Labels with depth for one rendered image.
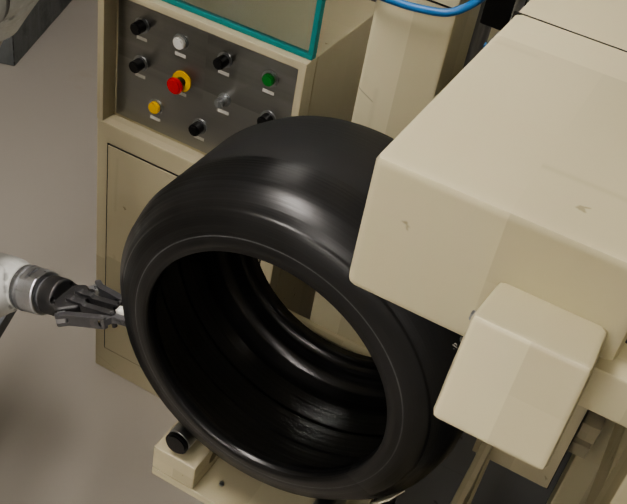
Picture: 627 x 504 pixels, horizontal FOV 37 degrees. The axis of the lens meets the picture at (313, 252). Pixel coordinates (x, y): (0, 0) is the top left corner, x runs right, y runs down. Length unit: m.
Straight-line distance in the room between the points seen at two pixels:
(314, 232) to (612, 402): 0.53
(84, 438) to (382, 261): 2.06
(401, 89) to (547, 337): 0.82
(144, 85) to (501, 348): 1.73
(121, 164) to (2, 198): 1.26
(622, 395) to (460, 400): 0.15
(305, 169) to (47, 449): 1.70
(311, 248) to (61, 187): 2.55
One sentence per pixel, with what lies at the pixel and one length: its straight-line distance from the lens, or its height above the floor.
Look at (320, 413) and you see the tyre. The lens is 1.73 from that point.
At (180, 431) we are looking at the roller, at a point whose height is 0.92.
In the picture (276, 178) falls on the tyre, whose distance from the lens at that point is 1.27.
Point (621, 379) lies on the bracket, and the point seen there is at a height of 1.68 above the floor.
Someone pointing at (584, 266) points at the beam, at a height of 1.76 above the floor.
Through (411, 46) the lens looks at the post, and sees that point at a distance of 1.47.
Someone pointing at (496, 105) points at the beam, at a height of 1.78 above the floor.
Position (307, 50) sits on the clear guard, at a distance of 2.03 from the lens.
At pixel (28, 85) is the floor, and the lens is 4.33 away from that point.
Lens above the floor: 2.21
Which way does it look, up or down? 39 degrees down
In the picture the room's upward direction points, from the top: 11 degrees clockwise
